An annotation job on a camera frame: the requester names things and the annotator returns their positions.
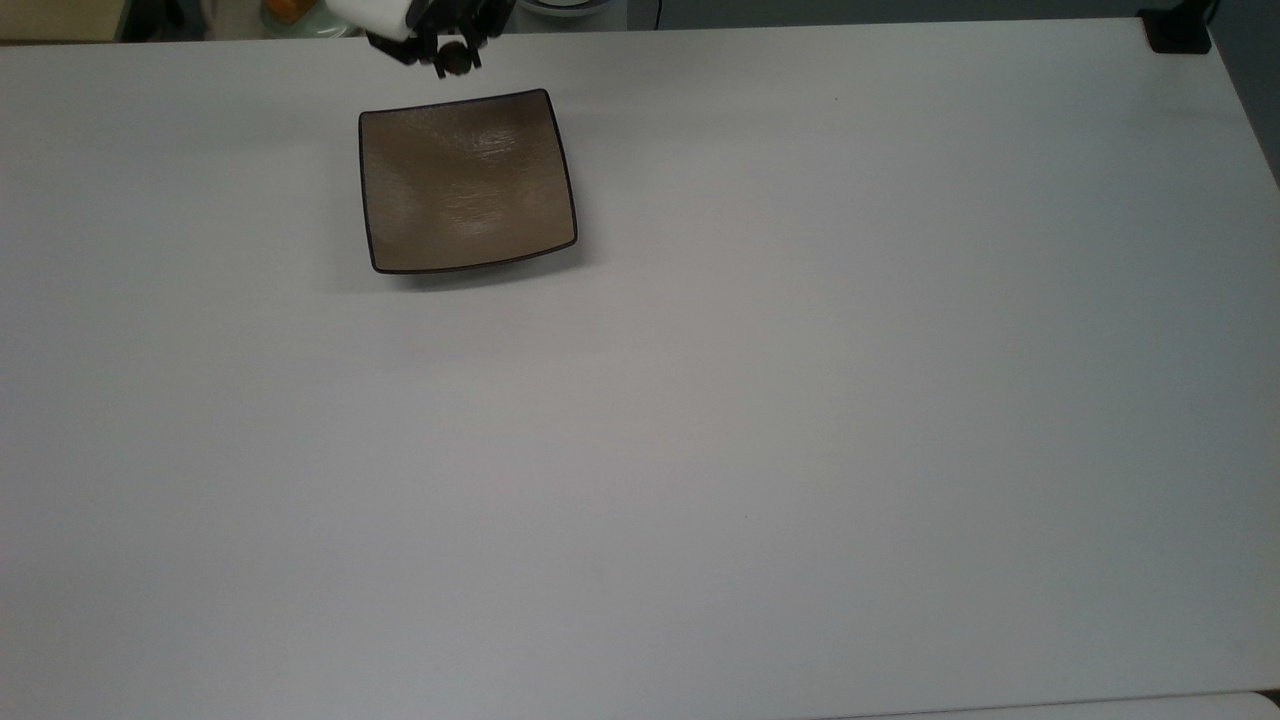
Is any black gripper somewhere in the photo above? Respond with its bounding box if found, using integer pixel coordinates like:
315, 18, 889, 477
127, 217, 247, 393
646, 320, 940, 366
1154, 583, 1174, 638
365, 0, 517, 79

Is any square brown ceramic plate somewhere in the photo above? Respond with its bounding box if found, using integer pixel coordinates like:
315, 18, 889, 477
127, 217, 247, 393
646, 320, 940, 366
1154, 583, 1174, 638
358, 88, 580, 276

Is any black table clamp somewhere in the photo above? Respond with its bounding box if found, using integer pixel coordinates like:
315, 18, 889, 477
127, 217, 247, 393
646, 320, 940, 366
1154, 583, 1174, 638
1140, 0, 1216, 56

